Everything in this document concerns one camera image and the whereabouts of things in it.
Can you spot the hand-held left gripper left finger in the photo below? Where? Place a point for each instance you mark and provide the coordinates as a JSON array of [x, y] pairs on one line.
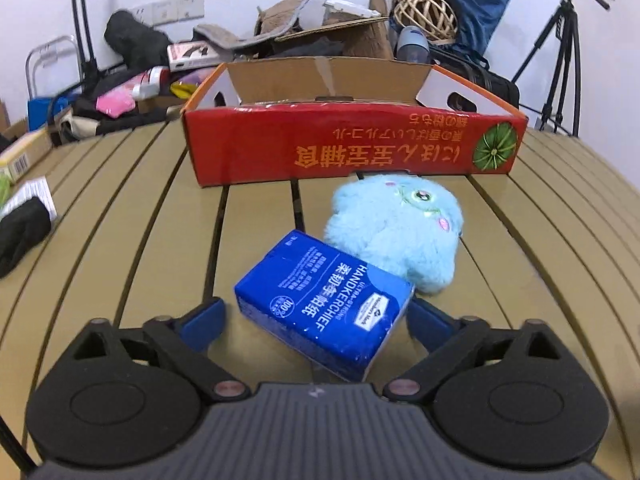
[[205, 322]]

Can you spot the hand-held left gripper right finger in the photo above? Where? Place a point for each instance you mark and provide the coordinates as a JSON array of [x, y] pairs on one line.
[[432, 327]]

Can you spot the blue tissue packet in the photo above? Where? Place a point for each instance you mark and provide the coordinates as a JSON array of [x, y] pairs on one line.
[[320, 300]]

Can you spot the light blue plush toy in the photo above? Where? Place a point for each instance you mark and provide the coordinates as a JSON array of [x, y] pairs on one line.
[[395, 230]]

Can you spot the small black knit hat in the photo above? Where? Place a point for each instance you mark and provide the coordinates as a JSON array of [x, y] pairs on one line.
[[20, 235]]

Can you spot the red cardboard box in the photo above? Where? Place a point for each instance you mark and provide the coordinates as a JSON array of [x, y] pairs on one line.
[[325, 145]]

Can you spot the paper leaflet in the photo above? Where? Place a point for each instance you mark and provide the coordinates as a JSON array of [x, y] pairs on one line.
[[37, 192]]

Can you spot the yellow wrapper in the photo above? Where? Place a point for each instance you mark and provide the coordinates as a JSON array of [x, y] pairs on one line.
[[182, 89]]

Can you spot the pink packet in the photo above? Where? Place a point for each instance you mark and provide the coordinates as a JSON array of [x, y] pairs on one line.
[[115, 100]]

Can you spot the yellow box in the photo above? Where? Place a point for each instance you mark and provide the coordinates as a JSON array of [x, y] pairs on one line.
[[25, 152]]

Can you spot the black luggage bag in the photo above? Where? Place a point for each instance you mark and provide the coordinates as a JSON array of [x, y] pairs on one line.
[[480, 77]]

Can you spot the blue box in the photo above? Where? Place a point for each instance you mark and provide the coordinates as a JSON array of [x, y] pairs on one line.
[[40, 112]]

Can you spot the pink white small box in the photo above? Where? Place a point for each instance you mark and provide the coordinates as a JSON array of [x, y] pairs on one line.
[[192, 55]]

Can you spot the blue water bottle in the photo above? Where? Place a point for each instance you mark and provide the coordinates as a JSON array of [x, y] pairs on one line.
[[412, 42]]

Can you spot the black fabric bag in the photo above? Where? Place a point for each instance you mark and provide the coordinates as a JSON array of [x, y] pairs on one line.
[[135, 35]]

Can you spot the open brown cardboard box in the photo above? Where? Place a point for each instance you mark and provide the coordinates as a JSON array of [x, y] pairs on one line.
[[370, 35]]

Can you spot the grey folding step stool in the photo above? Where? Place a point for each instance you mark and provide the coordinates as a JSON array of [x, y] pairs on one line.
[[50, 58]]

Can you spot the tan felt pad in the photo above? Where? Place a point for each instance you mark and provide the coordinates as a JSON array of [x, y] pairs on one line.
[[285, 15]]

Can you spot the wicker ball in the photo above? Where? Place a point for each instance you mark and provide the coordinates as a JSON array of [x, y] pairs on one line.
[[415, 10]]

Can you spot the dark blue cloth bag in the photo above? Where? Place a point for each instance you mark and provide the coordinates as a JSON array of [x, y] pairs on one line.
[[480, 10]]

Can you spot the white plastic tray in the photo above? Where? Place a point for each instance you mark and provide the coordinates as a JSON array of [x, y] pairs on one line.
[[350, 7]]

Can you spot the black tripod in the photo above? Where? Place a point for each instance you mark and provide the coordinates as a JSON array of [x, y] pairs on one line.
[[566, 25]]

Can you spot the white wall socket panel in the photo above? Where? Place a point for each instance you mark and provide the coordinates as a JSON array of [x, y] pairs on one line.
[[175, 7]]

